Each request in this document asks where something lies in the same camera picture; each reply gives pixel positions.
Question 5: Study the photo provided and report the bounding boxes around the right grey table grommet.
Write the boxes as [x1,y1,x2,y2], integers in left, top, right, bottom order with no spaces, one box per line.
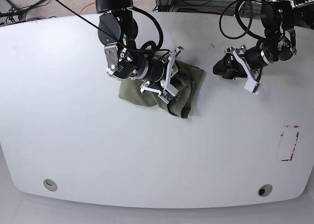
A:
[258,184,273,197]

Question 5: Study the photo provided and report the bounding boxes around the olive green T-shirt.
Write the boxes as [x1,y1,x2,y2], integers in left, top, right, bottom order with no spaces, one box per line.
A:
[118,61,205,119]

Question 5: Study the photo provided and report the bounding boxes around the black loose cable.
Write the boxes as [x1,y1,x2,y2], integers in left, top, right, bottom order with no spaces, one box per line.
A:
[219,0,255,40]

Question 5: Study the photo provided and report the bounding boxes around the black tripod leg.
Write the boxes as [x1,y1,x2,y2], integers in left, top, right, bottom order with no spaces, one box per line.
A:
[0,0,52,26]

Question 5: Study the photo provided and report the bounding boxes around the grey table grommet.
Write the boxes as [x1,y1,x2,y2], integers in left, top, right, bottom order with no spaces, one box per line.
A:
[43,179,57,192]
[258,184,273,197]

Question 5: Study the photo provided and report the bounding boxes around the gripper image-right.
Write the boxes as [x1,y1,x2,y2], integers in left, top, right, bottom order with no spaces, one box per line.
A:
[213,45,264,82]

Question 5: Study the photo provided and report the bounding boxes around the left grey table grommet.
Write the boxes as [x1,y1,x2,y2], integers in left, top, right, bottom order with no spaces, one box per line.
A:
[43,179,57,192]

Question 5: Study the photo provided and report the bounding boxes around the red tape rectangle marking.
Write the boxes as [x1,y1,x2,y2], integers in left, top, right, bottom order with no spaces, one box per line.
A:
[278,125,300,162]

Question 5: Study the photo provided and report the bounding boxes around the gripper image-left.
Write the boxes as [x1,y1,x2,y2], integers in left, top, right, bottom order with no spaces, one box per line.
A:
[139,46,184,94]

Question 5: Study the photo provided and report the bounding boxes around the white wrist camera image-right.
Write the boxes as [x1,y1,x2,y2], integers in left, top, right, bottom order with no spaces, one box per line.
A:
[244,78,262,95]

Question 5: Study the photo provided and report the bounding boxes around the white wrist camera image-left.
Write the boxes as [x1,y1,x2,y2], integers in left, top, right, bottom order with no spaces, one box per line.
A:
[158,85,179,104]

